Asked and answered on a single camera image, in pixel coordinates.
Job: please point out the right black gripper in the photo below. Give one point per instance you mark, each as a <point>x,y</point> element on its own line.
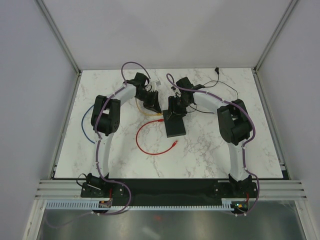
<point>172,107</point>

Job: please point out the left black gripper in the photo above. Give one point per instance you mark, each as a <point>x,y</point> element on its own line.
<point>154,104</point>

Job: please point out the black network switch box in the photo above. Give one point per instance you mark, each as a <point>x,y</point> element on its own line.
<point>174,125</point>

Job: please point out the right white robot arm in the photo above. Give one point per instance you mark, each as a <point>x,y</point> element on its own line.
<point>234,127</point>

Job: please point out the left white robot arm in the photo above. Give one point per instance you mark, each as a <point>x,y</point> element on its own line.
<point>105,120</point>

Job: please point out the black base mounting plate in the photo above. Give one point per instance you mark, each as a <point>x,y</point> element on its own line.
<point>174,191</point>

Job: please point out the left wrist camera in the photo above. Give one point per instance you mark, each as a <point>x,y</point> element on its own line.
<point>141,78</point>

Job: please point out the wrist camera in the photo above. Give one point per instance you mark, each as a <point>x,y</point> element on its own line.
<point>141,78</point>
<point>184,83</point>

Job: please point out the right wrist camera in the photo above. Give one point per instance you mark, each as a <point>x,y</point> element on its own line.
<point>184,83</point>

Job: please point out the white slotted cable duct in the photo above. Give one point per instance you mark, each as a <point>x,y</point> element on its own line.
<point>99,205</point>

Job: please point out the aluminium frame rail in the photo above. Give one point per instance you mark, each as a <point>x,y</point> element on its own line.
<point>269,190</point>

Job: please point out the left aluminium corner post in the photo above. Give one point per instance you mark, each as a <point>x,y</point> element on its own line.
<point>58,35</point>

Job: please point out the aluminium corner post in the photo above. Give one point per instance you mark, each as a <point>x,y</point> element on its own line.
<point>276,33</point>
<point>58,35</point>

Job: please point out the right aluminium corner post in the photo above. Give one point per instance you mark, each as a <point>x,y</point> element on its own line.
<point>276,33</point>

